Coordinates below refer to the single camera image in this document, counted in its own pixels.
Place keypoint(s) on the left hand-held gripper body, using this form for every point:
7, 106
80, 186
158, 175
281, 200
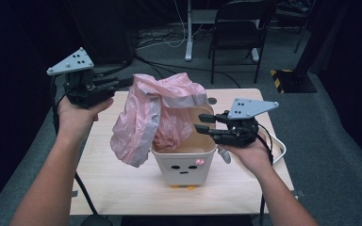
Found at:
85, 91

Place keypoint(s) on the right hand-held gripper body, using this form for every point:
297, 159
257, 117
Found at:
242, 132

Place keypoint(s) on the pink plastic trash bag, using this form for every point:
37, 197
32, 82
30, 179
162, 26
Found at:
138, 125

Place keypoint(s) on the white trash bin with face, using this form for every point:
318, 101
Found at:
185, 168

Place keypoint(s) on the person's right hand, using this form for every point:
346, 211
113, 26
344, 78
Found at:
251, 158

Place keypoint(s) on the person's left hand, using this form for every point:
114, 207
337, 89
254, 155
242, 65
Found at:
75, 117

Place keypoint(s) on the black stand with striped base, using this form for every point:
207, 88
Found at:
295, 81

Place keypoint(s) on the black folding chair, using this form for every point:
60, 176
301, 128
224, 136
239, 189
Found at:
237, 29

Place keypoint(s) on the grey tape piece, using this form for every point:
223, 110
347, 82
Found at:
74, 193

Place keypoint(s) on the white desk frame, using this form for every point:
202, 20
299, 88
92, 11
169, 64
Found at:
188, 37

